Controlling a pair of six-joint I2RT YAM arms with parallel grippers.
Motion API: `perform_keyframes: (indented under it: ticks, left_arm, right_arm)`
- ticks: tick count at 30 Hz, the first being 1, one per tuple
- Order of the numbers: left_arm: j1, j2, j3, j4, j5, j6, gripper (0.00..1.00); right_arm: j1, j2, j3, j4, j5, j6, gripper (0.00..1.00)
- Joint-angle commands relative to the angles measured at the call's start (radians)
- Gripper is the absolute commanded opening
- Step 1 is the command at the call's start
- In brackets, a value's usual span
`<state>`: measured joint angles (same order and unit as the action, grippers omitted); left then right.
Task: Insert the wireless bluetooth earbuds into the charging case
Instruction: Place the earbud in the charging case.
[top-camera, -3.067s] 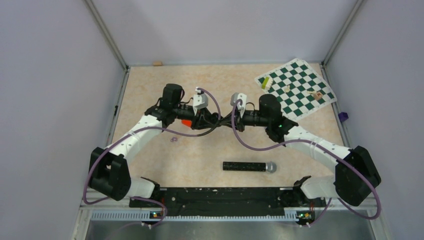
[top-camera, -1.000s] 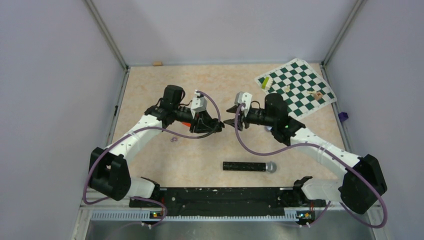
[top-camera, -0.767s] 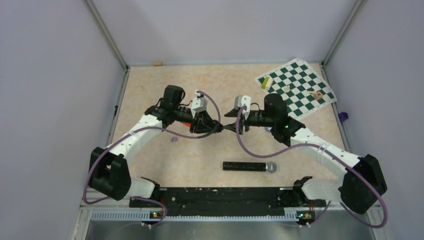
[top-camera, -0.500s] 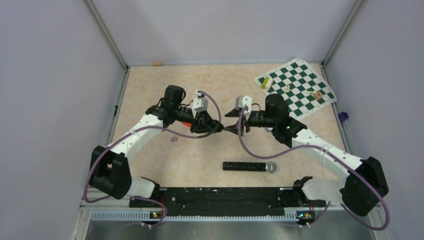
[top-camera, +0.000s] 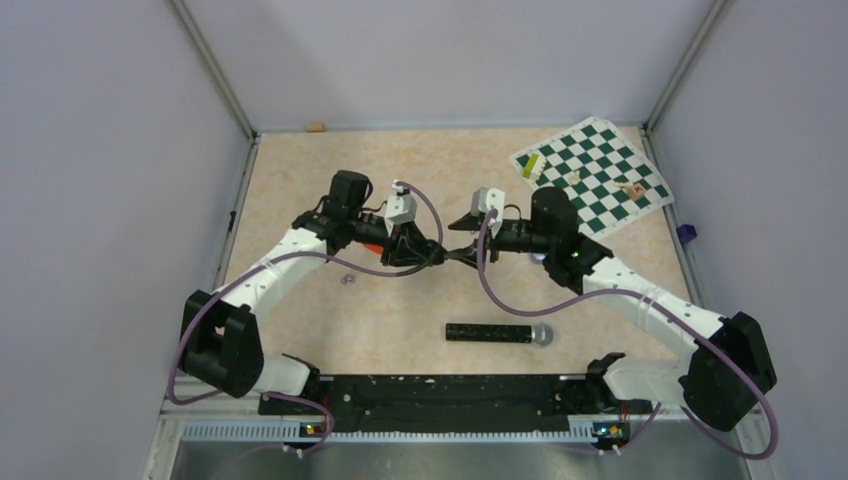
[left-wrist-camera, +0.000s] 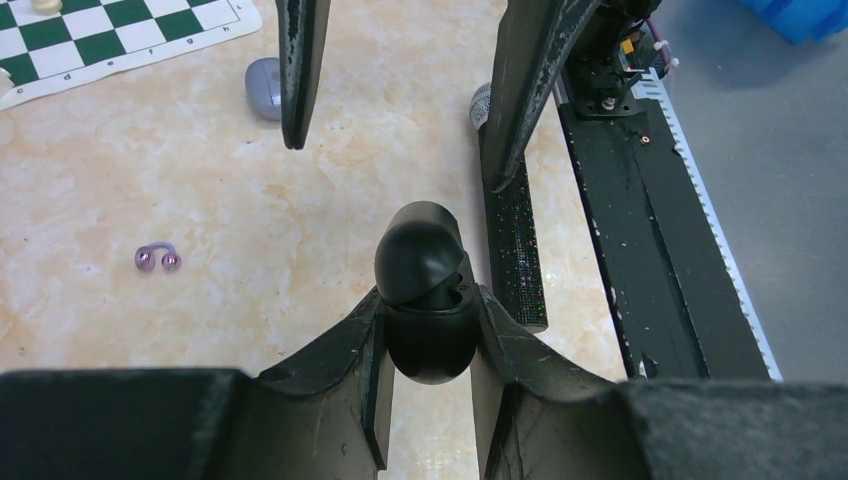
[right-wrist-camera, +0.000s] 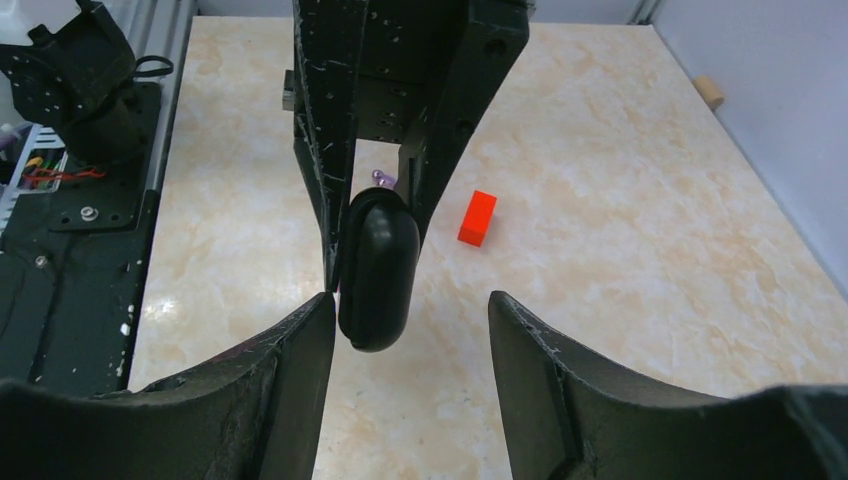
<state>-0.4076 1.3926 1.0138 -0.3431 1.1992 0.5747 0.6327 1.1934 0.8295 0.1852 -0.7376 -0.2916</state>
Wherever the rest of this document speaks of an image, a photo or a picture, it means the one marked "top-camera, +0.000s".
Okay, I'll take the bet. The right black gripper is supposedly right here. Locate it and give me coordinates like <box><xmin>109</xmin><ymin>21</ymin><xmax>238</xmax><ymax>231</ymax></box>
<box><xmin>444</xmin><ymin>211</ymin><xmax>553</xmax><ymax>271</ymax></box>

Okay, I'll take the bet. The black earbud charging case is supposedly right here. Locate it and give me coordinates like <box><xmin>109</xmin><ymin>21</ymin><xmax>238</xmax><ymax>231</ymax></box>
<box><xmin>430</xmin><ymin>246</ymin><xmax>455</xmax><ymax>266</ymax></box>

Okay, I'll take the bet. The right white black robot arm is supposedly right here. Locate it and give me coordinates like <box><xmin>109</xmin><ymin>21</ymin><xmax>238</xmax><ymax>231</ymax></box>
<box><xmin>449</xmin><ymin>187</ymin><xmax>777</xmax><ymax>432</ymax></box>

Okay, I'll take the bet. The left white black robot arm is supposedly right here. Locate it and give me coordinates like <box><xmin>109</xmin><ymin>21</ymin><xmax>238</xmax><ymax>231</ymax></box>
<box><xmin>166</xmin><ymin>170</ymin><xmax>444</xmax><ymax>414</ymax></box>

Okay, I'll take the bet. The red rectangular block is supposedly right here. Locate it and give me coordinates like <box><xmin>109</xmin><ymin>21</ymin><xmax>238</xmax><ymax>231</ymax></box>
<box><xmin>363</xmin><ymin>244</ymin><xmax>384</xmax><ymax>255</ymax></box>

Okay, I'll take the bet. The green white block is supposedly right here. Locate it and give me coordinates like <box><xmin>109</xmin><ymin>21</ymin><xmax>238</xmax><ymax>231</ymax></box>
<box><xmin>522</xmin><ymin>153</ymin><xmax>540</xmax><ymax>181</ymax></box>

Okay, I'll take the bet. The black microphone silver head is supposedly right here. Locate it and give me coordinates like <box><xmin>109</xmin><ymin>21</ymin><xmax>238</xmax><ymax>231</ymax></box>
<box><xmin>445</xmin><ymin>323</ymin><xmax>554</xmax><ymax>346</ymax></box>

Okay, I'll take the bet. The green white chessboard mat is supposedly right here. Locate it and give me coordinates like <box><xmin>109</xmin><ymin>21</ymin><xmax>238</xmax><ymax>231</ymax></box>
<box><xmin>509</xmin><ymin>117</ymin><xmax>674</xmax><ymax>240</ymax></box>

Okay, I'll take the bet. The wooden letter cube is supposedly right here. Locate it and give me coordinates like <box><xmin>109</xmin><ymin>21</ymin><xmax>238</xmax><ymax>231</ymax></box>
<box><xmin>627</xmin><ymin>184</ymin><xmax>646</xmax><ymax>201</ymax></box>

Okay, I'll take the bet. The purple small object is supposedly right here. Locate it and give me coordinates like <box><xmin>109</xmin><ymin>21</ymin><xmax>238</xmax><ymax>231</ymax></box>
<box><xmin>676</xmin><ymin>224</ymin><xmax>698</xmax><ymax>245</ymax></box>

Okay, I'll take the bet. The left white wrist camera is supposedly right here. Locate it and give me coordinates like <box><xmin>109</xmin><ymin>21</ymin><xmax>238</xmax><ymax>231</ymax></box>
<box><xmin>384</xmin><ymin>180</ymin><xmax>417</xmax><ymax>235</ymax></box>

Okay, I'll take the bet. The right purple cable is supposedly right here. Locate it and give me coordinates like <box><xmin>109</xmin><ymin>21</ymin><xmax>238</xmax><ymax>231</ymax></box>
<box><xmin>475</xmin><ymin>208</ymin><xmax>780</xmax><ymax>462</ymax></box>

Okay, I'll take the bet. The purple cable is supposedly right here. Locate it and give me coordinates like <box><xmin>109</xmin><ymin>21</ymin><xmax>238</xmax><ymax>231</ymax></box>
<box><xmin>475</xmin><ymin>208</ymin><xmax>780</xmax><ymax>462</ymax></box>
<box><xmin>165</xmin><ymin>180</ymin><xmax>445</xmax><ymax>458</ymax></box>

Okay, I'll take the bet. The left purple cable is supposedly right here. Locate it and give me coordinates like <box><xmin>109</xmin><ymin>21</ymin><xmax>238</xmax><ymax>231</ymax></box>
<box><xmin>165</xmin><ymin>180</ymin><xmax>445</xmax><ymax>458</ymax></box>

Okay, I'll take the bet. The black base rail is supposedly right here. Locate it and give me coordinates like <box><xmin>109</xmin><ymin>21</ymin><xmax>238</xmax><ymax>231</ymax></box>
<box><xmin>258</xmin><ymin>374</ymin><xmax>654</xmax><ymax>437</ymax></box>

